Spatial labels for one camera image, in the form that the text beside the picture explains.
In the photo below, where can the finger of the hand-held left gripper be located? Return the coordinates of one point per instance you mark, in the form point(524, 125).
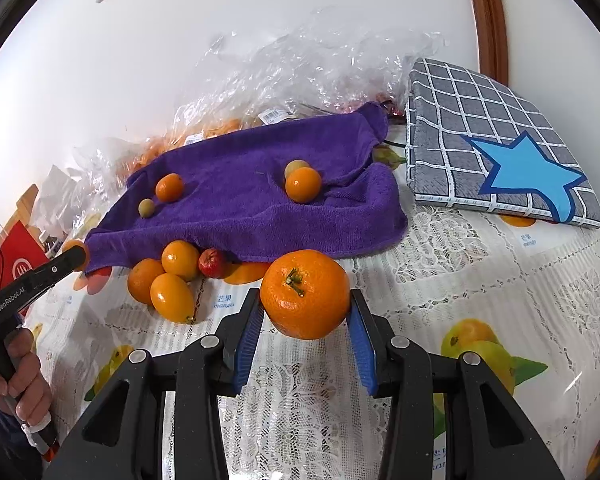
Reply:
point(60, 265)

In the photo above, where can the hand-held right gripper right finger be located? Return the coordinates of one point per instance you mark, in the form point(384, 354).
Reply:
point(362, 350)

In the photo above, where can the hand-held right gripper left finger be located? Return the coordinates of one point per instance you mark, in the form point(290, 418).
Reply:
point(247, 345)

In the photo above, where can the small orange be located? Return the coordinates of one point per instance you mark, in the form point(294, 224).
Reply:
point(303, 186)
point(80, 246)
point(180, 259)
point(144, 280)
point(169, 187)

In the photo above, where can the large mandarin orange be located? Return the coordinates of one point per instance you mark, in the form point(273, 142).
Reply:
point(305, 292)

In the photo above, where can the small green fruit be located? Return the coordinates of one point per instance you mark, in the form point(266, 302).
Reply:
point(146, 208)
point(296, 165)

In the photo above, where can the person's left forearm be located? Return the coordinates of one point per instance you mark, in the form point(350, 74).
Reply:
point(2, 445)

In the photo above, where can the clear plastic bag red fruits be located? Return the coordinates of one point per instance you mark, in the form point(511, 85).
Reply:
point(360, 105)

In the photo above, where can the person's left hand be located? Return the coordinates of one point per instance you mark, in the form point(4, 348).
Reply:
point(27, 380)

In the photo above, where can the red paper bag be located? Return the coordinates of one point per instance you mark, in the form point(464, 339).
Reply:
point(20, 260)

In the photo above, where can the wooden box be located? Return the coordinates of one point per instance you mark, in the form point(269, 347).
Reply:
point(25, 202)

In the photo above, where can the white plastic bag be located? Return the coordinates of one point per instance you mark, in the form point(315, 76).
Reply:
point(55, 185)

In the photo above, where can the oval kumquat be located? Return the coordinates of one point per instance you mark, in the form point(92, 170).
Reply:
point(172, 297)

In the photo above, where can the small red fruit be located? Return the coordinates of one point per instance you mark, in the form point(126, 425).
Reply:
point(212, 262)

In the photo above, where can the purple towel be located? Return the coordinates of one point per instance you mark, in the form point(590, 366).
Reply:
point(240, 220)

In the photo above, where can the grey checked cushion blue star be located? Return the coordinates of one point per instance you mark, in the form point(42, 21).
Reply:
point(460, 125)

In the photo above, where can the crumpled clear plastic bag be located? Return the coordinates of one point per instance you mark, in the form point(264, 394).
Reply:
point(330, 55)

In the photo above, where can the brown wooden door frame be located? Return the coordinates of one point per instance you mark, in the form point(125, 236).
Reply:
point(487, 20)

